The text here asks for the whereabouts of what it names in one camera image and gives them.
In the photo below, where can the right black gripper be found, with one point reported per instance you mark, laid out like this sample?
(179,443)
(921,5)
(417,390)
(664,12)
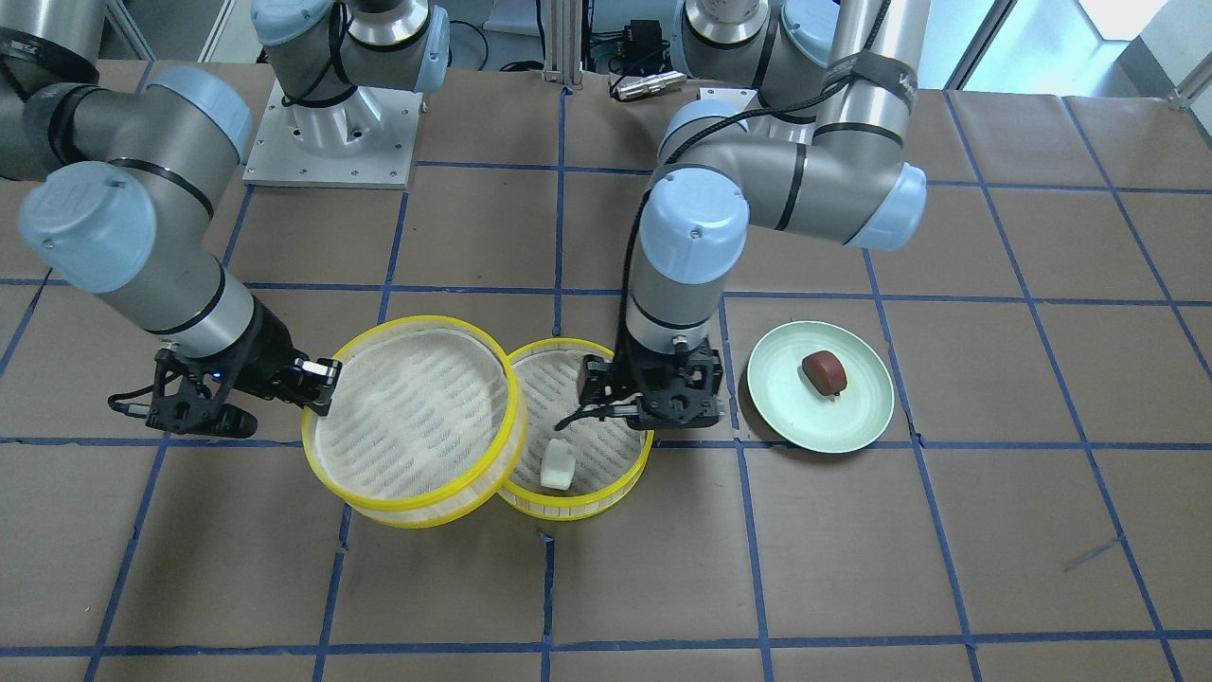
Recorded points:
(266,352)

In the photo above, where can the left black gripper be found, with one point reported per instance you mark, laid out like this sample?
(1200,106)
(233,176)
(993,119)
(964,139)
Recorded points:
(598,376)

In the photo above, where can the yellow steamer basket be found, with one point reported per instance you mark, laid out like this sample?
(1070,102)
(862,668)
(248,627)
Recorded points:
(427,422)
(609,456)

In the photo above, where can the white steamed bun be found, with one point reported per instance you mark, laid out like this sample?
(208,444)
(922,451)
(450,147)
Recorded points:
(558,465)

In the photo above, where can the brown steamed bun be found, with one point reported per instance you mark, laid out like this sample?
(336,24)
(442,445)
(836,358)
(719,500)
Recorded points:
(825,372)

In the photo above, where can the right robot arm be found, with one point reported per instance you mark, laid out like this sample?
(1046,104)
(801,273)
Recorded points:
(126,184)

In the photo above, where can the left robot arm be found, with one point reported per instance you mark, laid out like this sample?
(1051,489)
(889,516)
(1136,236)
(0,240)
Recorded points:
(821,155)

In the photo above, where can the light green plate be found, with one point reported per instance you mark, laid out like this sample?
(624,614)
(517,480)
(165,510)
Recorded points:
(783,394)

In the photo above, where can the silver cylindrical connector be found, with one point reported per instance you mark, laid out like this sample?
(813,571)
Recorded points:
(646,87)

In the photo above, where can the black power adapter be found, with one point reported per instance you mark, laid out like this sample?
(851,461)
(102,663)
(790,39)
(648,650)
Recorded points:
(643,45)

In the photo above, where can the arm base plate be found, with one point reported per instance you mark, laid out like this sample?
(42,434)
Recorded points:
(365,142)

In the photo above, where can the aluminium frame post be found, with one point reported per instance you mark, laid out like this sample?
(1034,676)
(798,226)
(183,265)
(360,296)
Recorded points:
(563,32)

